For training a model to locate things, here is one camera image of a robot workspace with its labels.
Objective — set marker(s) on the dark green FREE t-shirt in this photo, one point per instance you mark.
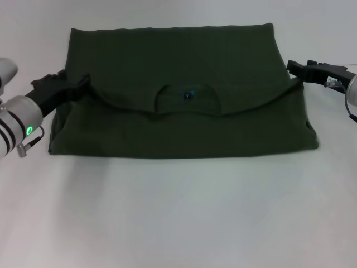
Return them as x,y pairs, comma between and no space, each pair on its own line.
178,125

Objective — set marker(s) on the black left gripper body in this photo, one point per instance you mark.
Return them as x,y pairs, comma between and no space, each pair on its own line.
47,93

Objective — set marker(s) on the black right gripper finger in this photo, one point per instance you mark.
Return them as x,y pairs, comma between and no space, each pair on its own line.
297,64
299,74

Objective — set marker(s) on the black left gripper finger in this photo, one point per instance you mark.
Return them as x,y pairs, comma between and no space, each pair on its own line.
79,82
78,94

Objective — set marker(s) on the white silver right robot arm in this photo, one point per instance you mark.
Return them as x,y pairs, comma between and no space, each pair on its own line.
352,89

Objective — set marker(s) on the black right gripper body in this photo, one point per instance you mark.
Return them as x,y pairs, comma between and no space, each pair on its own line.
329,73

